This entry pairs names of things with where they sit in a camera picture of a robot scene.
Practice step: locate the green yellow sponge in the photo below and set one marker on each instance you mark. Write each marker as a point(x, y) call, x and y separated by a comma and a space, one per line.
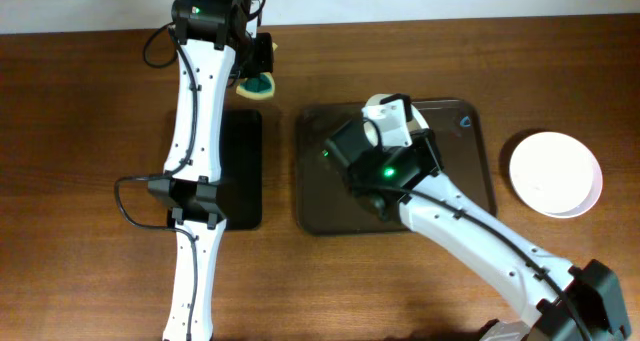
point(258, 88)

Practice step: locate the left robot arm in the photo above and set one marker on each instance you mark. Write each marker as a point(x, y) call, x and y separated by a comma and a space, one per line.
point(215, 41)

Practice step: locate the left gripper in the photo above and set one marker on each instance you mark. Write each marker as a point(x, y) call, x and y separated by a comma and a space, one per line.
point(266, 47)

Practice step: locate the brown serving tray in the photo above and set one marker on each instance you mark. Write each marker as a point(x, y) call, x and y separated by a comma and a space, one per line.
point(323, 205)

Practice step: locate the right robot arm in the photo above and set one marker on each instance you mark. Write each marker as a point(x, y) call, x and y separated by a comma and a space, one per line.
point(389, 161)

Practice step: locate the black rectangular tray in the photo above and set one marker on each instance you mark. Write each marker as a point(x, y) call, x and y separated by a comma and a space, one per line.
point(237, 195)

